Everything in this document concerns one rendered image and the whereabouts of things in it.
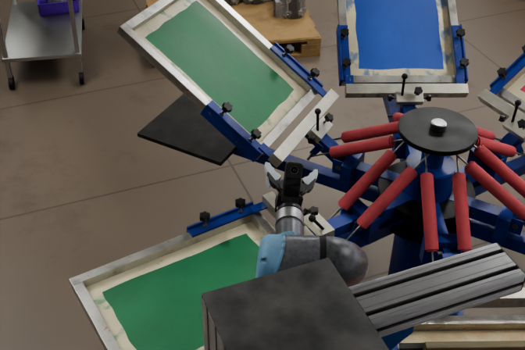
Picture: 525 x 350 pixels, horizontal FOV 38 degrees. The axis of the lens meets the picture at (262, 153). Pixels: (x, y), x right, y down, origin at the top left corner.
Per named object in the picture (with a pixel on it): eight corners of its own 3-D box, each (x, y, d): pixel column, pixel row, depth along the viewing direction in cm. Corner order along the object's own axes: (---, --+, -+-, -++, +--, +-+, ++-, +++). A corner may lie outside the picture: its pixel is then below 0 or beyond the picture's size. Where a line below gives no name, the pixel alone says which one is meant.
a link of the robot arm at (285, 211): (277, 213, 198) (308, 217, 198) (277, 201, 201) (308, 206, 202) (273, 233, 202) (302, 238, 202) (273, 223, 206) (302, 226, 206)
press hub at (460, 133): (445, 378, 360) (504, 152, 278) (362, 379, 359) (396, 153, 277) (429, 313, 392) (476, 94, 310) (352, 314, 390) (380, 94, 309)
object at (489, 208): (547, 273, 287) (555, 250, 280) (341, 275, 285) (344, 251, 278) (490, 145, 352) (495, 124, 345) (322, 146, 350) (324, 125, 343)
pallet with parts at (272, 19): (295, 3, 679) (297, -38, 656) (325, 55, 605) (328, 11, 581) (141, 16, 654) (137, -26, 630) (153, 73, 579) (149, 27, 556)
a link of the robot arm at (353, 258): (379, 235, 158) (355, 248, 206) (326, 233, 158) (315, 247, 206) (378, 291, 156) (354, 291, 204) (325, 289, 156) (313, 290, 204)
